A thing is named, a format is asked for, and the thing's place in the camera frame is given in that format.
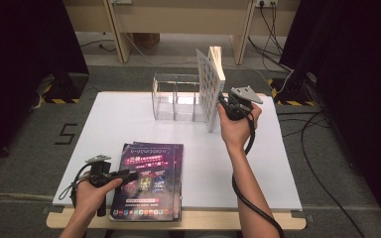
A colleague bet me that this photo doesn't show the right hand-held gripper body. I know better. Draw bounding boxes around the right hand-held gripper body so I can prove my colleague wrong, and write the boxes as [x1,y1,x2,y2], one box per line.
[224,86,264,122]

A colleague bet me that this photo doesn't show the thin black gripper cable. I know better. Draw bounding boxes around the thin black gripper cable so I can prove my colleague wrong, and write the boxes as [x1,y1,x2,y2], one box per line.
[59,163,92,207]

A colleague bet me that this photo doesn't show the long black floor cable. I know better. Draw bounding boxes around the long black floor cable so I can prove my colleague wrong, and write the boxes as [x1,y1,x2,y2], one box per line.
[300,111,366,238]

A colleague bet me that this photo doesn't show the beige wooden desk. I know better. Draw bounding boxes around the beige wooden desk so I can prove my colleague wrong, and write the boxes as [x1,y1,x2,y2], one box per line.
[63,0,302,65]

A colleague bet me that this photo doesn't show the person's left hand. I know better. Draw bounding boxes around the person's left hand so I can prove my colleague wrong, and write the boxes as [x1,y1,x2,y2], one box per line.
[73,178,124,218]

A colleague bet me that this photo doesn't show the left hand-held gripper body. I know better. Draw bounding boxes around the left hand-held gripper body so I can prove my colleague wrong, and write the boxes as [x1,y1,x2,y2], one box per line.
[84,154,127,188]

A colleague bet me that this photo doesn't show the white book with picture grid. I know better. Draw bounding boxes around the white book with picture grid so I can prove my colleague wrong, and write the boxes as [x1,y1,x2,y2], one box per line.
[195,46,226,133]

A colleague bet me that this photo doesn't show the white wall socket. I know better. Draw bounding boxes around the white wall socket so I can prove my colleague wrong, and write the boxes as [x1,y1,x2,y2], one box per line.
[255,0,279,8]

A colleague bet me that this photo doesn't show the clear acrylic book rack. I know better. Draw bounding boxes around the clear acrylic book rack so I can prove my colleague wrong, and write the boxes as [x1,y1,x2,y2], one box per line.
[151,72,210,123]

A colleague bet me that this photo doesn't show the black power cable with plug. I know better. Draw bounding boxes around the black power cable with plug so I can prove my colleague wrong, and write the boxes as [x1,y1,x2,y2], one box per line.
[247,1,296,73]

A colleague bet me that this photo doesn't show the black stand base striped edge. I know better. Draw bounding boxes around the black stand base striped edge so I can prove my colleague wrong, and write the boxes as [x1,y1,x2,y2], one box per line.
[41,72,90,105]
[267,77,317,107]

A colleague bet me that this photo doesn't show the person's right hand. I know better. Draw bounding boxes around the person's right hand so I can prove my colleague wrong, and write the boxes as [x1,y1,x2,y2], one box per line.
[217,103,263,153]

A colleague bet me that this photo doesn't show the black curtain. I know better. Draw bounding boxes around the black curtain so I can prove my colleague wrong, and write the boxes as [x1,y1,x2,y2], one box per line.
[279,0,381,229]
[0,0,90,173]

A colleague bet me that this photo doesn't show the wooden table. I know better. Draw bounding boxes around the wooden table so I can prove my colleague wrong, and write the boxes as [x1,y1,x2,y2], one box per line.
[46,90,307,231]

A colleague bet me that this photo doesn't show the thick black gripper cable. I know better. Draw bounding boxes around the thick black gripper cable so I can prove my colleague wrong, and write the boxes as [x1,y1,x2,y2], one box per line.
[231,105,286,238]

